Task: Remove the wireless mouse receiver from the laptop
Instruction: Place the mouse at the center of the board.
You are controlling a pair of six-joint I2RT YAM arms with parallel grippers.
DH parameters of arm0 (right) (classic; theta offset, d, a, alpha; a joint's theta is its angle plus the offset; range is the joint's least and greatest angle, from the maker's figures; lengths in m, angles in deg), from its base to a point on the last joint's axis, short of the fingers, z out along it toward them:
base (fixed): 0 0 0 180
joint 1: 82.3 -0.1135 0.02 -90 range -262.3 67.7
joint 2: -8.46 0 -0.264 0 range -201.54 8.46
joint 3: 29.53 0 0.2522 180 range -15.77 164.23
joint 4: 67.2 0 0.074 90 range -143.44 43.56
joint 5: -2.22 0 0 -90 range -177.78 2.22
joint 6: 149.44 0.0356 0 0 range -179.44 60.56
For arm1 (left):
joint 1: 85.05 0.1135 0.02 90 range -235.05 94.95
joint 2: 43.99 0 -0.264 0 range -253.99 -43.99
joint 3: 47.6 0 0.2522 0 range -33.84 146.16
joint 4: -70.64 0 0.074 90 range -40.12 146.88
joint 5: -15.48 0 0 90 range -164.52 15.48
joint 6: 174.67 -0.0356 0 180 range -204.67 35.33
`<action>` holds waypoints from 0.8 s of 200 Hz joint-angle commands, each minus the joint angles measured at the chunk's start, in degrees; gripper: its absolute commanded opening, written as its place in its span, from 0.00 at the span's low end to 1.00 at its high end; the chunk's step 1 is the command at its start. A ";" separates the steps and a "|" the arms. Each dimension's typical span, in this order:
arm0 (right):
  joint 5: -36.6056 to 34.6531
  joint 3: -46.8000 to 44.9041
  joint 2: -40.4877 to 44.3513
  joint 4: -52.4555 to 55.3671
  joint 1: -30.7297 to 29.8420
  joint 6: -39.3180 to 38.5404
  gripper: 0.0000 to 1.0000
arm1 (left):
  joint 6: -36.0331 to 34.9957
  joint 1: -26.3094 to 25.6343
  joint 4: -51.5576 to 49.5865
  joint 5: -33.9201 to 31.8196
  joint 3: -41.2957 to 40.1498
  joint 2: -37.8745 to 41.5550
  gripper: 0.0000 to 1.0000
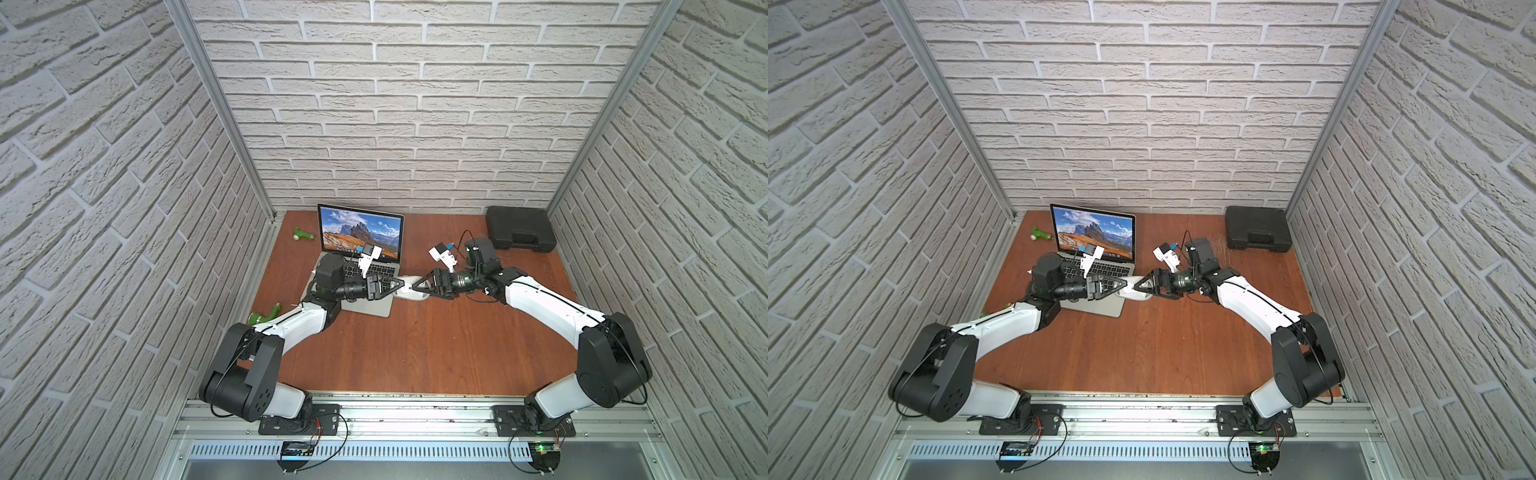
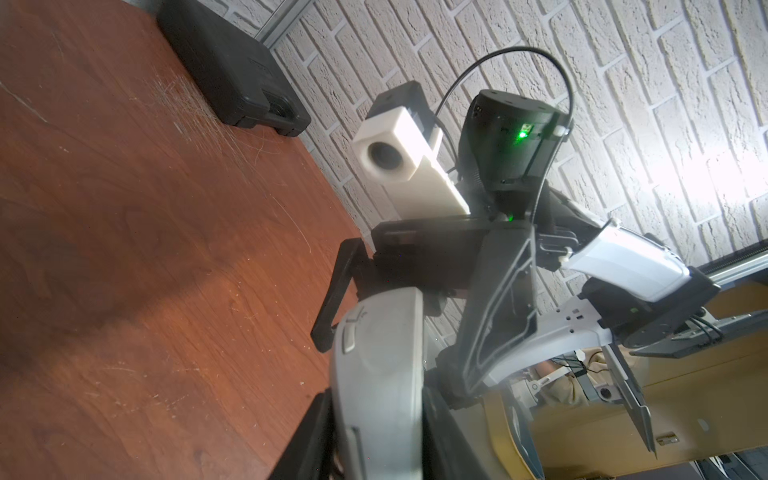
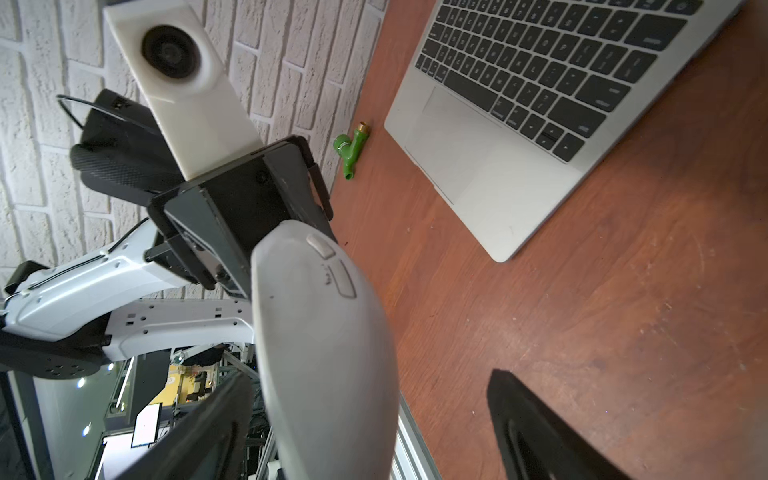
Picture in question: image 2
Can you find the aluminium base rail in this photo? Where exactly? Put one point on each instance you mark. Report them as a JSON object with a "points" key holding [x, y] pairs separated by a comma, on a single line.
{"points": [[748, 263]]}

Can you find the right aluminium corner post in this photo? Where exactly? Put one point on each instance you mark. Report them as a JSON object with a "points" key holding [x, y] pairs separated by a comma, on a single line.
{"points": [[281, 21]]}

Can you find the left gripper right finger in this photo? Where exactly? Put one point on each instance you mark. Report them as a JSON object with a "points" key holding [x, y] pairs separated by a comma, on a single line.
{"points": [[446, 452]]}

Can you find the black plastic tool case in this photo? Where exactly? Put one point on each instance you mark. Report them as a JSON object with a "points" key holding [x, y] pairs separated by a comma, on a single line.
{"points": [[237, 75]]}

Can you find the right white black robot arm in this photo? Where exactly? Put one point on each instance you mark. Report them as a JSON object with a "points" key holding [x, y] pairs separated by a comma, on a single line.
{"points": [[540, 276]]}

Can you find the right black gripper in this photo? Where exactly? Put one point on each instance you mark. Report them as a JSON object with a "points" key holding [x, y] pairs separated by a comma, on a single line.
{"points": [[485, 263]]}

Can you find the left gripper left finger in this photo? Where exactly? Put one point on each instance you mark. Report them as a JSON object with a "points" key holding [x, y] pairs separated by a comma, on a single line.
{"points": [[308, 454]]}

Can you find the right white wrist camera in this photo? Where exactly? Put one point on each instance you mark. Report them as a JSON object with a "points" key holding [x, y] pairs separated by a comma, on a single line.
{"points": [[397, 146]]}

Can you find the white wireless mouse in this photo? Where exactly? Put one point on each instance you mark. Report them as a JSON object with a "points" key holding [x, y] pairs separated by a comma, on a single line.
{"points": [[377, 377]]}

